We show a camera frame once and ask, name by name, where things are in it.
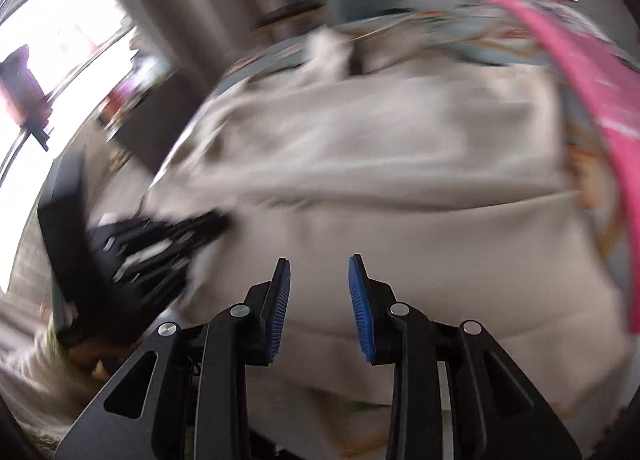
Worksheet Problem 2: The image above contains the pink floral blanket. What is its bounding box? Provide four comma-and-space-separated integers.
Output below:
487, 0, 640, 336

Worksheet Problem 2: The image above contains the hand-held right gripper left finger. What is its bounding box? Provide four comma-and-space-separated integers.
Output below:
54, 257, 292, 460

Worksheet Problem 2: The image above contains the dark cabinet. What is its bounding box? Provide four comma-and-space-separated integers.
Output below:
102, 55, 201, 176

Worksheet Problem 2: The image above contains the bright window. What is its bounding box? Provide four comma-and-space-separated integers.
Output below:
0, 0, 136, 291

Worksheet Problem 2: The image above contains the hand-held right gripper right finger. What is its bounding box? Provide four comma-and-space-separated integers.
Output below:
347, 253, 583, 460

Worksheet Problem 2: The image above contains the beige zip jacket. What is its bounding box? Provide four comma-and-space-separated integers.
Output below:
142, 25, 631, 421

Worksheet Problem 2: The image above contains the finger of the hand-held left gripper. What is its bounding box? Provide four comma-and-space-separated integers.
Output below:
95, 209, 232, 253
112, 247, 193, 313

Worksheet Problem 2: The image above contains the dark hanging cloth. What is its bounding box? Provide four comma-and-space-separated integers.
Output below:
0, 45, 53, 151

